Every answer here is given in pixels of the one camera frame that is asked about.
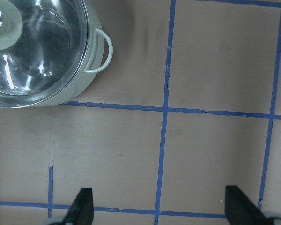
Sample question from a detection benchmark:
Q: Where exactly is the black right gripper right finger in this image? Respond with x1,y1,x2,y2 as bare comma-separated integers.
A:
225,185,274,225

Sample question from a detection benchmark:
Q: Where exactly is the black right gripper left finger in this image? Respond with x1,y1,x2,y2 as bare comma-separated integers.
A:
62,188,94,225

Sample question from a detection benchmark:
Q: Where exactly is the glass pot lid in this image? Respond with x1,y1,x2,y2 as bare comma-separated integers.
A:
0,0,89,107

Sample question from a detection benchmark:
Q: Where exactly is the sage green cooking pot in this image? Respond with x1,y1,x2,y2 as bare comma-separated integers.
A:
0,0,114,109

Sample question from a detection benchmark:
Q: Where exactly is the brown paper table cover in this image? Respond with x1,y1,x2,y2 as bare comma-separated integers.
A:
0,0,281,225

